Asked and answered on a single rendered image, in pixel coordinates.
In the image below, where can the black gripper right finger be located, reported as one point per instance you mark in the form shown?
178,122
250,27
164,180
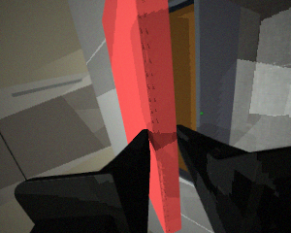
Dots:
230,181

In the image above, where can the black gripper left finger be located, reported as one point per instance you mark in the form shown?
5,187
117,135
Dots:
120,189

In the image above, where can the red lid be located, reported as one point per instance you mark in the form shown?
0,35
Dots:
140,52

